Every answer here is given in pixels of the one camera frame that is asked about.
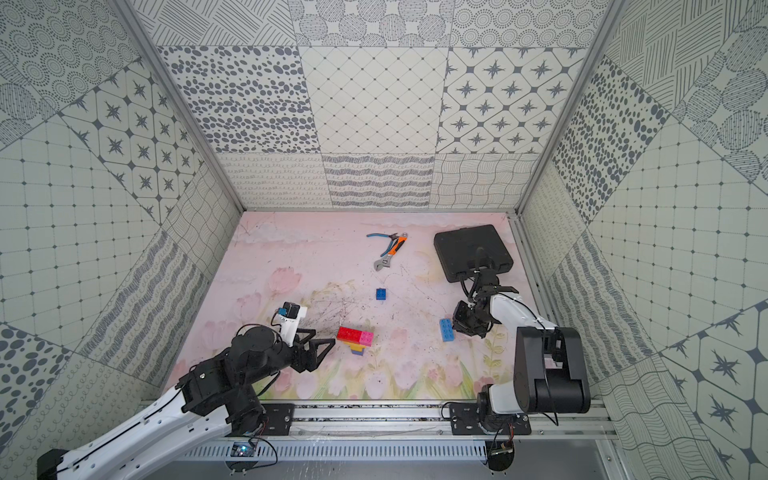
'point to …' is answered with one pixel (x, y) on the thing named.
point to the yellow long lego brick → (355, 347)
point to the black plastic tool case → (457, 250)
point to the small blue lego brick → (381, 294)
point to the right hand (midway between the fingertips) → (456, 330)
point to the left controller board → (241, 449)
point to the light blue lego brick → (447, 329)
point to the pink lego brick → (366, 338)
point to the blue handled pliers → (393, 237)
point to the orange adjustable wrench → (392, 252)
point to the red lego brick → (348, 334)
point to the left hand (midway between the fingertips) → (329, 342)
